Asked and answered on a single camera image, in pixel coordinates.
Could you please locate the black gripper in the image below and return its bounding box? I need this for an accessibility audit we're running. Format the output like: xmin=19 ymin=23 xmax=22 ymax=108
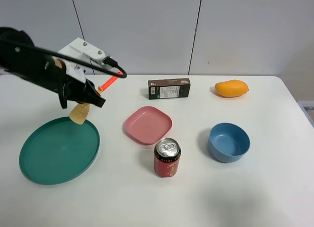
xmin=36 ymin=55 xmax=105 ymax=108

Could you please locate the yellow spatula with red handle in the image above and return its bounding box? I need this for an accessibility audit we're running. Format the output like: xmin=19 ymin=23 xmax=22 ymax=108
xmin=69 ymin=76 xmax=118 ymax=125

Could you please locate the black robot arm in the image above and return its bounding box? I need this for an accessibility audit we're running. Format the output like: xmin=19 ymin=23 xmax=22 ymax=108
xmin=0 ymin=27 xmax=105 ymax=109

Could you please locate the pink square plate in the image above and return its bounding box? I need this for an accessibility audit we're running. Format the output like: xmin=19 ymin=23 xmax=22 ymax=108
xmin=124 ymin=106 xmax=172 ymax=145

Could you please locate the green round plate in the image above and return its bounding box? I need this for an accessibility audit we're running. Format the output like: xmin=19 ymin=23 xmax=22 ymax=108
xmin=19 ymin=117 xmax=100 ymax=185

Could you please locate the brown cardboard box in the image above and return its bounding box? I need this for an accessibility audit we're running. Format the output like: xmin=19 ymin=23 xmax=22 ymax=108
xmin=148 ymin=78 xmax=191 ymax=100

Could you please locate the red soda can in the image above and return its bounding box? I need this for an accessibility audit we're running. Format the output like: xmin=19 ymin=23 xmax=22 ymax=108
xmin=154 ymin=138 xmax=181 ymax=177

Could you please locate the yellow mango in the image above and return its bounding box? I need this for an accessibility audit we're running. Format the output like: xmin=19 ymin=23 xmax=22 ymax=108
xmin=214 ymin=79 xmax=249 ymax=98

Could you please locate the blue bowl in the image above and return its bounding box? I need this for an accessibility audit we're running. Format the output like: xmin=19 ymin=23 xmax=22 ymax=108
xmin=208 ymin=123 xmax=251 ymax=163

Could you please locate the clear plastic bin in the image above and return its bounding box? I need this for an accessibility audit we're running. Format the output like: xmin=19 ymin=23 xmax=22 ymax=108
xmin=297 ymin=101 xmax=314 ymax=127

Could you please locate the black cable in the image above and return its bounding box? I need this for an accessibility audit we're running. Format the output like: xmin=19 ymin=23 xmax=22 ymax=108
xmin=0 ymin=38 xmax=128 ymax=79

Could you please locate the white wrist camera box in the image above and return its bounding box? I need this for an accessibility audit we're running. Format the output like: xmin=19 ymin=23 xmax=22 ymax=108
xmin=58 ymin=38 xmax=112 ymax=83

